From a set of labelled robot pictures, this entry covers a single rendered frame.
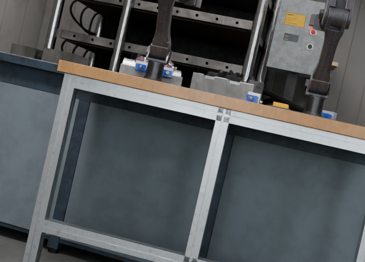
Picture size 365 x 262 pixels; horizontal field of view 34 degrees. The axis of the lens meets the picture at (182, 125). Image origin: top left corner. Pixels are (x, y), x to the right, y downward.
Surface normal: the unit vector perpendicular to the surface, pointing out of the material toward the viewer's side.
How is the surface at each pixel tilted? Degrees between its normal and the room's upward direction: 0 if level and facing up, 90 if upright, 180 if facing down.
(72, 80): 90
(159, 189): 90
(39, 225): 90
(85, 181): 90
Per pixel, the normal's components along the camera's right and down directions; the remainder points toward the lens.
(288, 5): -0.22, -0.04
